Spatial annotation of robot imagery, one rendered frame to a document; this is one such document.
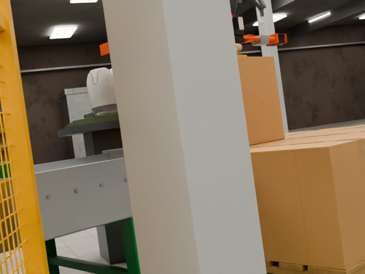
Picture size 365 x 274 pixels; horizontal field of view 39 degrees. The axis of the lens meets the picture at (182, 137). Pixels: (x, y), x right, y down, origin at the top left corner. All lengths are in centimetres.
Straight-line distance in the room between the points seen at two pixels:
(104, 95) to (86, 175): 129
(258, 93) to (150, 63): 159
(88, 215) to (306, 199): 72
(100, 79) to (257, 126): 94
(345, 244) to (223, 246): 94
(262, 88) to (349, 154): 76
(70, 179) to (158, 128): 74
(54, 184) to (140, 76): 72
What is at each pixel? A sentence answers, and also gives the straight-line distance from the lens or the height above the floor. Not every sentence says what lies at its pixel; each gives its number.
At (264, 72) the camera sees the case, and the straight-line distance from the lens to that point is 245.
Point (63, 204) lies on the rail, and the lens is 152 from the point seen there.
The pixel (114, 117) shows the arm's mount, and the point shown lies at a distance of 275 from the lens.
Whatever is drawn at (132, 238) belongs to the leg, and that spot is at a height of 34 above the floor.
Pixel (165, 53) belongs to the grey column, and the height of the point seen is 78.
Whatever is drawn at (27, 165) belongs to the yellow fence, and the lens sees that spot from 136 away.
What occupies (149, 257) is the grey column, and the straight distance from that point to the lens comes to 91.
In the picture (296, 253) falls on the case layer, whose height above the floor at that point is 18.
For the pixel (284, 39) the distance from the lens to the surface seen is 289.
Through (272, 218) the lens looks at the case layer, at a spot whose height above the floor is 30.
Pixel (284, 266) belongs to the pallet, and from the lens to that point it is 189.
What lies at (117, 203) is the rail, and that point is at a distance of 163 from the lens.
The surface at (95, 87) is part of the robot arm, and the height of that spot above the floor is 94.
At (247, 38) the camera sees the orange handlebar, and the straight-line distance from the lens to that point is 266.
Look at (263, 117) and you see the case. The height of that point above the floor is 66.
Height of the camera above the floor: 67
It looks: 1 degrees down
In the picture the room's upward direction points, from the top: 8 degrees counter-clockwise
